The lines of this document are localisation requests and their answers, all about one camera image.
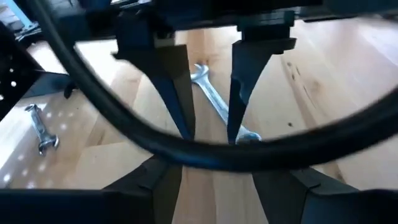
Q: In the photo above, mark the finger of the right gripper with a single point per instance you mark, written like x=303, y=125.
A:
x=245, y=77
x=174, y=93

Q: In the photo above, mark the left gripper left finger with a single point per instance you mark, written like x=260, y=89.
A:
x=155, y=193

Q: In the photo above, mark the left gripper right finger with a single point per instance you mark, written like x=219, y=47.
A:
x=280, y=199

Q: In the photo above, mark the large silver combination wrench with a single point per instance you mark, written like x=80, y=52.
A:
x=214, y=99

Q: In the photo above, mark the small silver combination wrench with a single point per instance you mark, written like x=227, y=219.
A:
x=42, y=130

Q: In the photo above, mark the black metal pegboard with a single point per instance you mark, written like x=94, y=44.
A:
x=12, y=62

